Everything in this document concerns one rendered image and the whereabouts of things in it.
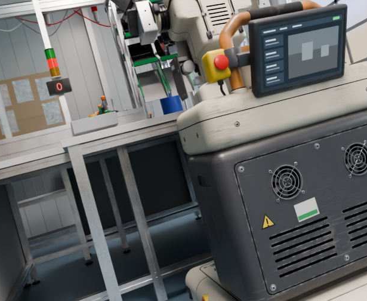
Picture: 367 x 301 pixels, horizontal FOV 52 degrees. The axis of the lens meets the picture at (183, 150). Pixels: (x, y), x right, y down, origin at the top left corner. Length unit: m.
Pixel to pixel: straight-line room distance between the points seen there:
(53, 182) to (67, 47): 2.39
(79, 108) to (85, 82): 0.38
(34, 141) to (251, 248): 1.23
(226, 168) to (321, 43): 0.38
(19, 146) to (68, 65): 3.81
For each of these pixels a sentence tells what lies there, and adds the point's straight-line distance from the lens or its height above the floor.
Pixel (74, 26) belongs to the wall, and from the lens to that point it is 5.77.
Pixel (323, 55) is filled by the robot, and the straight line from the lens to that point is 1.00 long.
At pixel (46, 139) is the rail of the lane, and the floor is 0.91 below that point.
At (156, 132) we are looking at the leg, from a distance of 1.52.
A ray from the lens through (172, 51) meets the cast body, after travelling 2.12.
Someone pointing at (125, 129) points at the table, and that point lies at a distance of 1.48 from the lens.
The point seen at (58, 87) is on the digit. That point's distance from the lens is 2.17.
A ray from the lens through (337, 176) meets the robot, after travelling 1.02.
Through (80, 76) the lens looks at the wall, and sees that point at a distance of 5.56.
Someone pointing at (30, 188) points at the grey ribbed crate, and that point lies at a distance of 3.90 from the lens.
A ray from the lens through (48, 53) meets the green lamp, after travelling 2.22.
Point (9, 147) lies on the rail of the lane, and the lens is 1.87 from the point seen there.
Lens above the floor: 0.72
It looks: 1 degrees down
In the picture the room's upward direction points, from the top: 15 degrees counter-clockwise
